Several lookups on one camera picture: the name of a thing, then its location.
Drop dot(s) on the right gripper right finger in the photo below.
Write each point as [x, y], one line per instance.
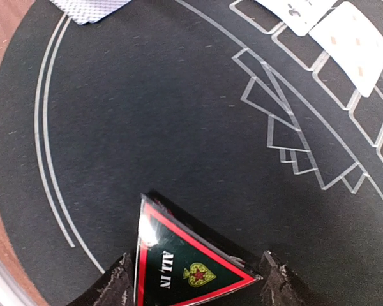
[282, 286]

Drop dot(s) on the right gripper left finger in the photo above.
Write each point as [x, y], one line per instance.
[113, 288]

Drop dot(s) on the red triangle all-in marker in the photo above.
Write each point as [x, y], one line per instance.
[182, 261]

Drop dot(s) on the five of diamonds card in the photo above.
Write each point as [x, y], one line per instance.
[356, 45]

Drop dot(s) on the seven of clubs card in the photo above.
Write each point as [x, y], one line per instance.
[299, 15]

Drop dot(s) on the dealt card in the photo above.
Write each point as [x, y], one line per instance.
[89, 11]

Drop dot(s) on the round black poker mat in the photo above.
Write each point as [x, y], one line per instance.
[215, 104]

